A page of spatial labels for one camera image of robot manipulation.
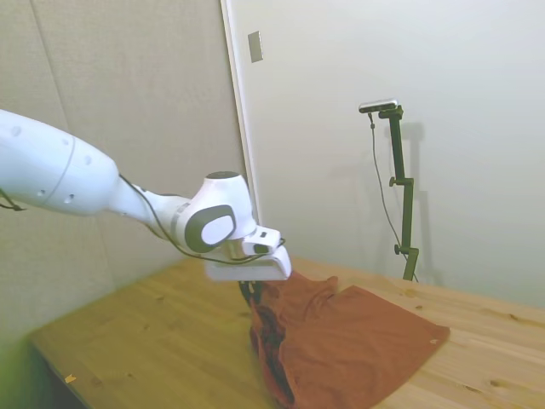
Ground gray wall plate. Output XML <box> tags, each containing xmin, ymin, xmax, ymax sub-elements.
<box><xmin>247</xmin><ymin>30</ymin><xmax>265</xmax><ymax>64</ymax></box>

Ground dark green camera stand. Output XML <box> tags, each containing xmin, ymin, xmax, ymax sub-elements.
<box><xmin>377</xmin><ymin>106</ymin><xmax>421</xmax><ymax>282</ymax></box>

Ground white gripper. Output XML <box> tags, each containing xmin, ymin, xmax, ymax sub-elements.
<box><xmin>204</xmin><ymin>246</ymin><xmax>293</xmax><ymax>308</ymax></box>

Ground white door frame trim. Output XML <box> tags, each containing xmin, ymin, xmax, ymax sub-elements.
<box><xmin>219</xmin><ymin>0</ymin><xmax>267</xmax><ymax>227</ymax></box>

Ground silver exterior camera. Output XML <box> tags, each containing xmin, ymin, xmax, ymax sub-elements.
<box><xmin>358</xmin><ymin>98</ymin><xmax>400</xmax><ymax>115</ymax></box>

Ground rust red shorts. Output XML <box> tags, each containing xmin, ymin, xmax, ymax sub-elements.
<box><xmin>248</xmin><ymin>269</ymin><xmax>451</xmax><ymax>409</ymax></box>

